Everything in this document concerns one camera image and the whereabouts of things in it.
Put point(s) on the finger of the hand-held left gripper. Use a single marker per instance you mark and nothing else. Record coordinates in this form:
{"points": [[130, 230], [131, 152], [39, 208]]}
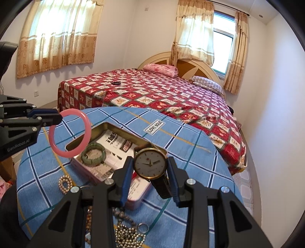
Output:
{"points": [[16, 105], [51, 119]]}

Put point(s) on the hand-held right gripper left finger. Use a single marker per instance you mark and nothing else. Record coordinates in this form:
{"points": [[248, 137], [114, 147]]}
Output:
{"points": [[126, 183]]}

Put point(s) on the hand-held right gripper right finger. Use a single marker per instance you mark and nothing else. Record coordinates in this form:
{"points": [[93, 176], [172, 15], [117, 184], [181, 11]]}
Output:
{"points": [[173, 183]]}

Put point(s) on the pink tin box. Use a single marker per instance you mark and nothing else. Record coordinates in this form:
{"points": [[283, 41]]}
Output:
{"points": [[138, 199]]}

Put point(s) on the pink bangle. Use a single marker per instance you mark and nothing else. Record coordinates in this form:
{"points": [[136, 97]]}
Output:
{"points": [[62, 153]]}

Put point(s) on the brown wooden furniture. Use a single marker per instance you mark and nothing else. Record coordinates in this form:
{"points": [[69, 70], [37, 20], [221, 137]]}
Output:
{"points": [[6, 169]]}

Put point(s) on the printed paper sheet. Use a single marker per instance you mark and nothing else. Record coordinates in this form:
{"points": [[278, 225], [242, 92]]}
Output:
{"points": [[112, 143]]}

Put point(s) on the blue plaid table cloth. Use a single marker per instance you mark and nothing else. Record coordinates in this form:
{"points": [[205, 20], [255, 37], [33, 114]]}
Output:
{"points": [[190, 143]]}

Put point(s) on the wide beige floral curtain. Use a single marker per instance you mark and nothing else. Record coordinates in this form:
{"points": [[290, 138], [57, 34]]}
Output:
{"points": [[59, 35]]}

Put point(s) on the red patterned bedspread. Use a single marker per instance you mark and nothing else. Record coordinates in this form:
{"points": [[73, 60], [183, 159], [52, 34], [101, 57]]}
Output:
{"points": [[154, 90]]}

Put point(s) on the striped pillow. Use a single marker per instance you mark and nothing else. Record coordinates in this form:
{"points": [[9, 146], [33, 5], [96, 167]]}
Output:
{"points": [[207, 83]]}

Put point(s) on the pink floral pillow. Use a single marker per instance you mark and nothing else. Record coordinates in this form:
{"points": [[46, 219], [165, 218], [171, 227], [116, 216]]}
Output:
{"points": [[160, 69]]}

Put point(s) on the cream wooden headboard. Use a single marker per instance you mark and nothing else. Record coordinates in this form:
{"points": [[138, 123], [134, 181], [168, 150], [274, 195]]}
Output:
{"points": [[190, 66]]}

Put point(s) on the narrow beige floral curtain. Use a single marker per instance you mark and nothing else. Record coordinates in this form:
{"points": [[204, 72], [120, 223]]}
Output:
{"points": [[237, 54]]}

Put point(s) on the window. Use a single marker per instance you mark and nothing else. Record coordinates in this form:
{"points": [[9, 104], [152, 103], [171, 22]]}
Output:
{"points": [[221, 47]]}

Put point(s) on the white wall socket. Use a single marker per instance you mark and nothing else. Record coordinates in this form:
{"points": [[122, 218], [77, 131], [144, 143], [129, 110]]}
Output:
{"points": [[36, 93]]}

